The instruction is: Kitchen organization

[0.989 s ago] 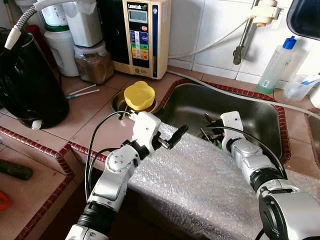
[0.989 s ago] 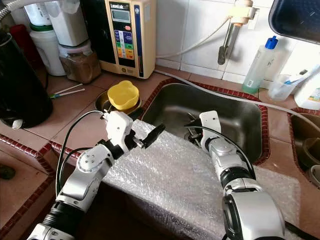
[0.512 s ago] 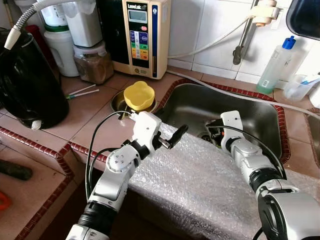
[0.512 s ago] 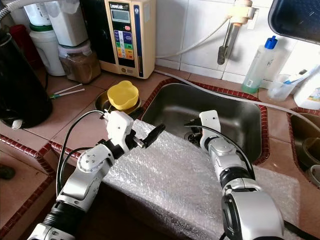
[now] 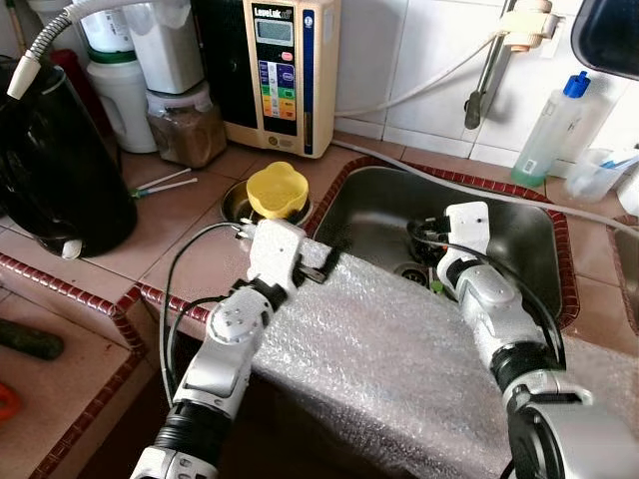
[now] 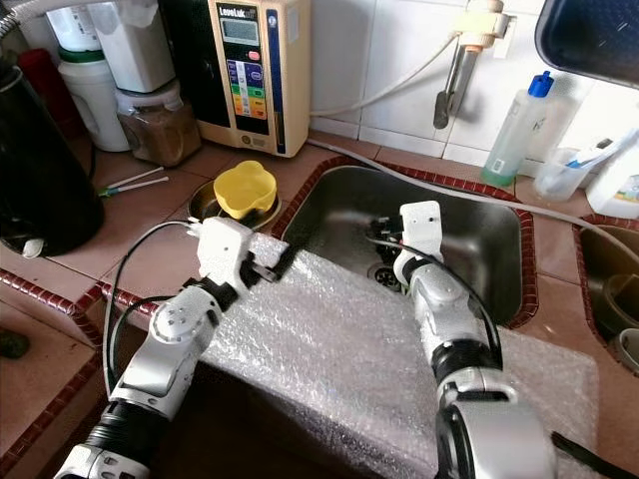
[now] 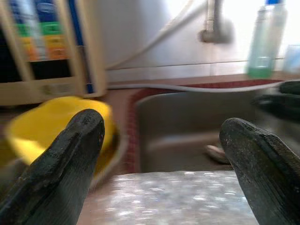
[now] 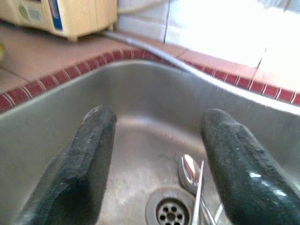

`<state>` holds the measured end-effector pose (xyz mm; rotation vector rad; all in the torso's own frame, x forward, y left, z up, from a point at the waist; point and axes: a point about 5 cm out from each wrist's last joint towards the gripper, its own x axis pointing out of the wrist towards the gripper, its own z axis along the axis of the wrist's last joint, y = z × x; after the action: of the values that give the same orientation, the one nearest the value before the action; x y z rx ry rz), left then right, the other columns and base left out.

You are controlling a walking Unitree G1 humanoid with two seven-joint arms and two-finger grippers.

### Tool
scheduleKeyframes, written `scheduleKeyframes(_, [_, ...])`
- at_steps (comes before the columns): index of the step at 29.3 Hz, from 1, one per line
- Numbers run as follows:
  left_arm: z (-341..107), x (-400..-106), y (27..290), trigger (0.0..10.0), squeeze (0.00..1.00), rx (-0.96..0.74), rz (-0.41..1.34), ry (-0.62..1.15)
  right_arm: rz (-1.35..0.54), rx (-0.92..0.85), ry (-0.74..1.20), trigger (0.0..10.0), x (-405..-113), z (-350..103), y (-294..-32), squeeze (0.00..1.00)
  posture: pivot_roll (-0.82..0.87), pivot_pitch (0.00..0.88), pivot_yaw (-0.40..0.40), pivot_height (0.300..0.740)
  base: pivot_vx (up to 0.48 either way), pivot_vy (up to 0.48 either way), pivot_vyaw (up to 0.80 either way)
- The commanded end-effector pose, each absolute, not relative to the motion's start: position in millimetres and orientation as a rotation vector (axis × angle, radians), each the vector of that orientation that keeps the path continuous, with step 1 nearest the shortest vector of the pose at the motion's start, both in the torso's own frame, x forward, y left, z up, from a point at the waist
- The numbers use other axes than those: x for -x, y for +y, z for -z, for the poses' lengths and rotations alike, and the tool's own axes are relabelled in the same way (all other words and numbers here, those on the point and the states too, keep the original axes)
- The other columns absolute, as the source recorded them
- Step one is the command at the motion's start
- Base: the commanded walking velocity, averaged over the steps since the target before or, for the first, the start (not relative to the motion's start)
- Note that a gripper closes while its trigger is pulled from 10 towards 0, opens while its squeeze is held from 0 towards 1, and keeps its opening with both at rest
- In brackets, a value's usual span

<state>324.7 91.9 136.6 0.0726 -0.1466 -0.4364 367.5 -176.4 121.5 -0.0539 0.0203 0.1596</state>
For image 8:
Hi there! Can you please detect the grey flexible hose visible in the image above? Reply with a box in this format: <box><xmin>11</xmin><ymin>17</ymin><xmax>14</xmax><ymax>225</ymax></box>
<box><xmin>103</xmin><ymin>30</ymin><xmax>197</xmax><ymax>74</ymax></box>

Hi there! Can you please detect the round steel sink drain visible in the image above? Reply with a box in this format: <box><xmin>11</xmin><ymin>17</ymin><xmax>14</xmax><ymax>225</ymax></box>
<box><xmin>145</xmin><ymin>186</ymin><xmax>197</xmax><ymax>225</ymax></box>

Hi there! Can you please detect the beige water ionizer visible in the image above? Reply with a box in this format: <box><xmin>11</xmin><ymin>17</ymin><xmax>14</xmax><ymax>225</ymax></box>
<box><xmin>0</xmin><ymin>0</ymin><xmax>118</xmax><ymax>42</ymax></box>

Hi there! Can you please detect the large steel sink basin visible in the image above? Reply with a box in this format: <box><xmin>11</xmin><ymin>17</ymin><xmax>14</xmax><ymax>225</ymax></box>
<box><xmin>0</xmin><ymin>60</ymin><xmax>300</xmax><ymax>225</ymax></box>

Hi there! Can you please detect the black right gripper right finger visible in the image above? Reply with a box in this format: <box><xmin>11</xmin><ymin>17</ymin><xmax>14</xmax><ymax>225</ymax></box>
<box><xmin>199</xmin><ymin>108</ymin><xmax>300</xmax><ymax>225</ymax></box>

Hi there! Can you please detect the shiny steel spoon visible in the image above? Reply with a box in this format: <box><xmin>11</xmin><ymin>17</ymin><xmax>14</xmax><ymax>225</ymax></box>
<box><xmin>178</xmin><ymin>153</ymin><xmax>220</xmax><ymax>225</ymax></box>

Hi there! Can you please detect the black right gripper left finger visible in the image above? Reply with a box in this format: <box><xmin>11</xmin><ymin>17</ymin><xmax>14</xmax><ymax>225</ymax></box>
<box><xmin>14</xmin><ymin>105</ymin><xmax>117</xmax><ymax>225</ymax></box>

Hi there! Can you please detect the thin silver metal stick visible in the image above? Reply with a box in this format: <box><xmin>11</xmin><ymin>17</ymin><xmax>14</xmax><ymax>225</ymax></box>
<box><xmin>191</xmin><ymin>159</ymin><xmax>205</xmax><ymax>225</ymax></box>

